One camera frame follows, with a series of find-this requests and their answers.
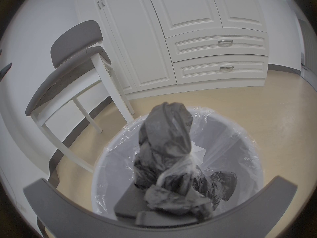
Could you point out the white wardrobe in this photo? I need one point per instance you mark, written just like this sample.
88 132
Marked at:
198 9

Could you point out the white chair grey seat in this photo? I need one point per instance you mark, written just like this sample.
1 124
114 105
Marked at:
74 38

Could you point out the clear plastic bag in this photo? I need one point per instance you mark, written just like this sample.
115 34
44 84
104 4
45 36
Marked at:
118 132

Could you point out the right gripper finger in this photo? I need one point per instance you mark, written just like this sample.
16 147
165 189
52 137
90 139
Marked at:
128 202

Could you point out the black plastic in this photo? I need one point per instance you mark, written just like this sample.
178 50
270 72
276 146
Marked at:
168 132

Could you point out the white trash bin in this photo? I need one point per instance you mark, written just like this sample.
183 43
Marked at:
230 145

